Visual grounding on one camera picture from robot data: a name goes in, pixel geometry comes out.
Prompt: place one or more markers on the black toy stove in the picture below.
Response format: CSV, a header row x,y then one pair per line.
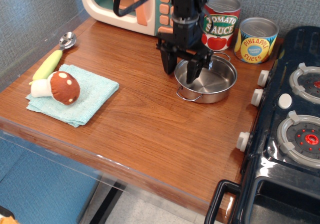
x,y
280,173

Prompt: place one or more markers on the stainless steel pot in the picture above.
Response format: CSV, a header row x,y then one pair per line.
x,y
213,84

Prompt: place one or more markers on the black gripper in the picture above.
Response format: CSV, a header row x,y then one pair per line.
x,y
185,43

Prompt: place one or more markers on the teal toy microwave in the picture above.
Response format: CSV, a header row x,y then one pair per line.
x,y
144,16

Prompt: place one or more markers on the light blue cloth napkin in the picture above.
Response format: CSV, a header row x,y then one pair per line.
x,y
95,90

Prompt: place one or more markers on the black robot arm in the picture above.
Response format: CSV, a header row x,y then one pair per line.
x,y
187,11

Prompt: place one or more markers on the plush brown mushroom toy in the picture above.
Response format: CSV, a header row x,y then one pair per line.
x,y
60,85

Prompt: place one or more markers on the spoon with yellow-green handle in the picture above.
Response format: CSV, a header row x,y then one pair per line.
x,y
50,64

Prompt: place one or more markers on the orange object at corner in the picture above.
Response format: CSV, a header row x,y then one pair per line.
x,y
8,220

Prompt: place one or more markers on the tomato sauce can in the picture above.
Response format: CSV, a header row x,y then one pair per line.
x,y
219,22

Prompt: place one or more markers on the pineapple slices can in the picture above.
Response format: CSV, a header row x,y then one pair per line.
x,y
255,40

